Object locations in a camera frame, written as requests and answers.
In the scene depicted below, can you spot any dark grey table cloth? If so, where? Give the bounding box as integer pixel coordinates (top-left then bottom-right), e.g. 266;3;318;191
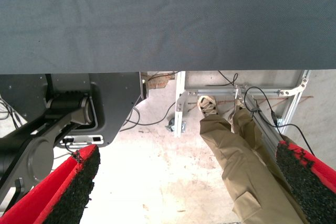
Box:
0;0;336;75

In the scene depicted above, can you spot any person in khaki trousers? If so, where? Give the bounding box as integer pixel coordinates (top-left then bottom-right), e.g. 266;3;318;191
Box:
196;95;310;224

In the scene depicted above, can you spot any aluminium profile frame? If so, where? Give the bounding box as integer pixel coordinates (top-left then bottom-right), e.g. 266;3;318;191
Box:
173;69;312;224

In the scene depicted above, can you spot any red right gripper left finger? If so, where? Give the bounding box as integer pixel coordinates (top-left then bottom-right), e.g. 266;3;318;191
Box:
0;144;101;224

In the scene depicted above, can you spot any grey caster wheel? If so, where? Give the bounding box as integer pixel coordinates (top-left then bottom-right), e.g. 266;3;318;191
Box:
164;119;186;133

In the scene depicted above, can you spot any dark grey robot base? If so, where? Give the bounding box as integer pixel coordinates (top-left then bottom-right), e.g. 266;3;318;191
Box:
0;71;144;148

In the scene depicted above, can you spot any black floor cable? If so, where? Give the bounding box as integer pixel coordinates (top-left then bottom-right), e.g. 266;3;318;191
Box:
0;94;28;130
125;101;177;132

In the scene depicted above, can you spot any black cable with inline plug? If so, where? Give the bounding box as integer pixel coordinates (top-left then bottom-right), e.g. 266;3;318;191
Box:
243;84;316;156

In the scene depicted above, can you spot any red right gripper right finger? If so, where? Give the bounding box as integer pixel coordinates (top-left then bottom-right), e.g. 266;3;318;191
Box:
275;141;336;224

